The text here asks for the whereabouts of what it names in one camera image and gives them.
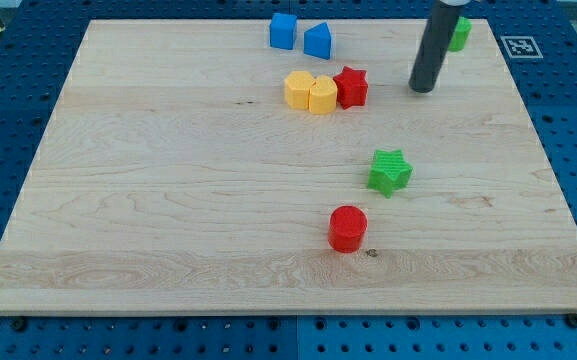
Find blue cube block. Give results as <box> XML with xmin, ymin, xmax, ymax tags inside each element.
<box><xmin>269</xmin><ymin>13</ymin><xmax>297</xmax><ymax>50</ymax></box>

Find red star block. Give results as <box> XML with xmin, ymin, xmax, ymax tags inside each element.
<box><xmin>333</xmin><ymin>66</ymin><xmax>368</xmax><ymax>109</ymax></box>

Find yellow hexagon block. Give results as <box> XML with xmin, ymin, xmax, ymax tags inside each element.
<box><xmin>284</xmin><ymin>70</ymin><xmax>315</xmax><ymax>110</ymax></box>

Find green cylinder block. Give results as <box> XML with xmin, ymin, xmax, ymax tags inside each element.
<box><xmin>448</xmin><ymin>16</ymin><xmax>472</xmax><ymax>52</ymax></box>

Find blue triangle block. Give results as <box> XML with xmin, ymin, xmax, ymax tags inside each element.
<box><xmin>303</xmin><ymin>22</ymin><xmax>332</xmax><ymax>60</ymax></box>

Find wooden board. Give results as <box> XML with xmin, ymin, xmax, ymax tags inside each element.
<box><xmin>0</xmin><ymin>19</ymin><xmax>577</xmax><ymax>316</ymax></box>

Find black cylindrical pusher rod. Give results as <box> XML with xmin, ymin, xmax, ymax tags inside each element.
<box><xmin>408</xmin><ymin>0</ymin><xmax>463</xmax><ymax>93</ymax></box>

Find green star block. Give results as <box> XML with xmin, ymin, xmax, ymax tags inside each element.
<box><xmin>367</xmin><ymin>149</ymin><xmax>413</xmax><ymax>198</ymax></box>

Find yellow heart block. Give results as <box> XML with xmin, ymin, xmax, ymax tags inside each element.
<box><xmin>308</xmin><ymin>75</ymin><xmax>338</xmax><ymax>115</ymax></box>

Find red cylinder block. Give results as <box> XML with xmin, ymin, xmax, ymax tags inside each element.
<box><xmin>328</xmin><ymin>205</ymin><xmax>368</xmax><ymax>253</ymax></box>

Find black white fiducial marker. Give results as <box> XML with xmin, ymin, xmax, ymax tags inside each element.
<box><xmin>501</xmin><ymin>35</ymin><xmax>543</xmax><ymax>59</ymax></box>

